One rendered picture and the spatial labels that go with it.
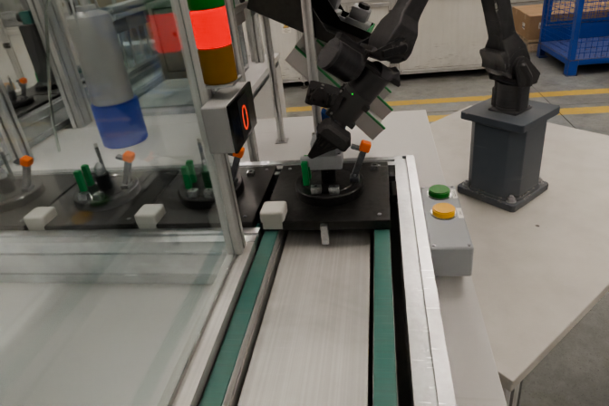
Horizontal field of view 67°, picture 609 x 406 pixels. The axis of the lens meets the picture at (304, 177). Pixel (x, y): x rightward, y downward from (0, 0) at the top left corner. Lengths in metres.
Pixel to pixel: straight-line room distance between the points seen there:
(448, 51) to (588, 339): 3.53
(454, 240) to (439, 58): 4.32
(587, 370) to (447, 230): 1.24
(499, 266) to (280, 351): 0.44
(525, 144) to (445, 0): 3.98
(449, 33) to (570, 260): 4.18
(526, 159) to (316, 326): 0.59
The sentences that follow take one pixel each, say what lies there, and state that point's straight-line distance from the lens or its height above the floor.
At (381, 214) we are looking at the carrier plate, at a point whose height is 0.97.
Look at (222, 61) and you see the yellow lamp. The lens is 0.66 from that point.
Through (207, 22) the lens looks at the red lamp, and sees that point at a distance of 0.65.
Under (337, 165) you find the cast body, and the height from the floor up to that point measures 1.03.
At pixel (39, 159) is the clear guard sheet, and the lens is 0.41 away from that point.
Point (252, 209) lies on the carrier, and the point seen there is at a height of 0.97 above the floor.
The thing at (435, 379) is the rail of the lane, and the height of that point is 0.96.
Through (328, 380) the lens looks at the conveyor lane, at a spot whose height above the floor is 0.92.
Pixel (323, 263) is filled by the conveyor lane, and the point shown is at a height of 0.92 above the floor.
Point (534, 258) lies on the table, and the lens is 0.97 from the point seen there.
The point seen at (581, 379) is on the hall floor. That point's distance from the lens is 1.96.
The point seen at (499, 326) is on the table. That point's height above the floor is 0.86.
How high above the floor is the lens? 1.43
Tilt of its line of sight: 27 degrees down
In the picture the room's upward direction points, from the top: 7 degrees counter-clockwise
